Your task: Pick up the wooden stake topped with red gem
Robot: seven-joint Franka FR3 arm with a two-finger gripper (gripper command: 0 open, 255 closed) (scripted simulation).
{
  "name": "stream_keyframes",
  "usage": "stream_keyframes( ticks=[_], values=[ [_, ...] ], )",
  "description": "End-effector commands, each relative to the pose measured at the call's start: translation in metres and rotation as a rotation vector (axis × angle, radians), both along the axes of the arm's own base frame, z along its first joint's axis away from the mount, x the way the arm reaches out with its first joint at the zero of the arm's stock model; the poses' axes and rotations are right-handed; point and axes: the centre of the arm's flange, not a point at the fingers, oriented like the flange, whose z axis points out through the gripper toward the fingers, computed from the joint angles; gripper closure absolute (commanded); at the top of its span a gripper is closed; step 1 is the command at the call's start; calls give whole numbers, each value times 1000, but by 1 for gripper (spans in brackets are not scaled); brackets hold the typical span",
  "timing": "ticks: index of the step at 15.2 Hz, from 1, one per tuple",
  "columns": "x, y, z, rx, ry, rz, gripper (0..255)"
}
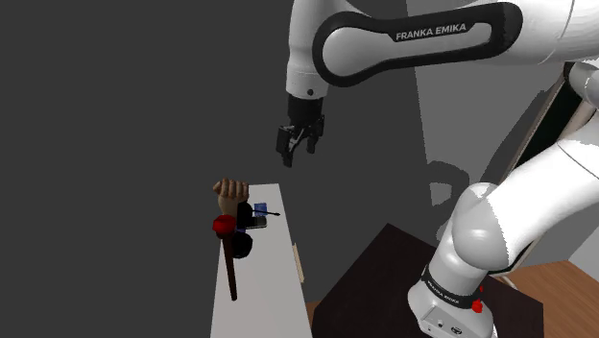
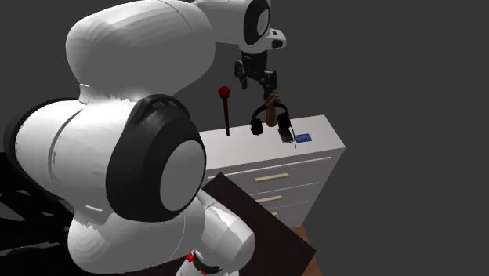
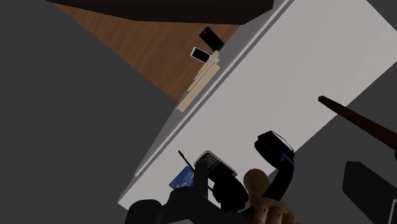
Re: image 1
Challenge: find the dark door with pale frame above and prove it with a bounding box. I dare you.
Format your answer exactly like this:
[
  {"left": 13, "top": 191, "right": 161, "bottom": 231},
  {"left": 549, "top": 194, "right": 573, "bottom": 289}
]
[{"left": 490, "top": 60, "right": 599, "bottom": 288}]

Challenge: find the dark phone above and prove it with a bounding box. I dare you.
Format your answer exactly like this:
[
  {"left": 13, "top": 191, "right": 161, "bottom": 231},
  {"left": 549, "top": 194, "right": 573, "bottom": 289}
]
[{"left": 237, "top": 215, "right": 269, "bottom": 232}]

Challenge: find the dark robot stand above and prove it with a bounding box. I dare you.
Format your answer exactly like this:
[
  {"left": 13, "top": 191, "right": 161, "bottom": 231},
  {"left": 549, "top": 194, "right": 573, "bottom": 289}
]
[{"left": 310, "top": 223, "right": 545, "bottom": 338}]

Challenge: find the black cup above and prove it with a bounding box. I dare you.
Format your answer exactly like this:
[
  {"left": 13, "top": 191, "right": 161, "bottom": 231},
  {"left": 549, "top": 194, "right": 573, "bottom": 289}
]
[{"left": 235, "top": 201, "right": 254, "bottom": 231}]

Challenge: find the black round bowl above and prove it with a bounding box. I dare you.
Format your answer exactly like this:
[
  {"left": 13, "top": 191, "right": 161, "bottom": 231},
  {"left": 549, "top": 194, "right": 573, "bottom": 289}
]
[{"left": 230, "top": 231, "right": 254, "bottom": 260}]

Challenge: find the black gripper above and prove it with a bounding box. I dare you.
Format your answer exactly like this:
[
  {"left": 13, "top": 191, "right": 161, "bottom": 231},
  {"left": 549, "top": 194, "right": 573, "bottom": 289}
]
[{"left": 275, "top": 94, "right": 326, "bottom": 169}]

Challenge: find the white topped chest of drawers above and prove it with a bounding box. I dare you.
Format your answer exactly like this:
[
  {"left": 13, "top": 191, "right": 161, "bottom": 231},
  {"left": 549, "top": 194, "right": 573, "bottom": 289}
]
[{"left": 208, "top": 182, "right": 314, "bottom": 338}]

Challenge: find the red plunger with brown handle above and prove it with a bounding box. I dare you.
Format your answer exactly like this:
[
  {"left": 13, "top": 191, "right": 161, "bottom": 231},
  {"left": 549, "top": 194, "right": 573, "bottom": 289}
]
[{"left": 212, "top": 214, "right": 239, "bottom": 302}]

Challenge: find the tan fist figure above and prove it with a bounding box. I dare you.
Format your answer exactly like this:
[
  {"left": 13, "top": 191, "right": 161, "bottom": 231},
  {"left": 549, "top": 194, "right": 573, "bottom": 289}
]
[{"left": 212, "top": 178, "right": 251, "bottom": 219}]

